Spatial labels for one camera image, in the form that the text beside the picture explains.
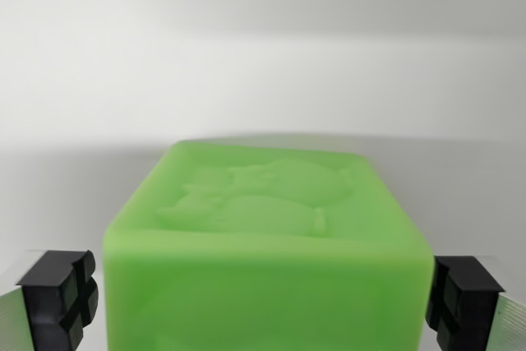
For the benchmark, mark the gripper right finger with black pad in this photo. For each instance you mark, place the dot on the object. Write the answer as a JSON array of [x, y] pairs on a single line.
[[476, 306]]

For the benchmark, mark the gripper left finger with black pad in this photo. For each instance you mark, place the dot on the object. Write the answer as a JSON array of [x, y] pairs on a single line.
[[49, 301]]

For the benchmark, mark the green embossed cube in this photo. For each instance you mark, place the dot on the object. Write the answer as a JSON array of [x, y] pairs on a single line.
[[267, 277]]

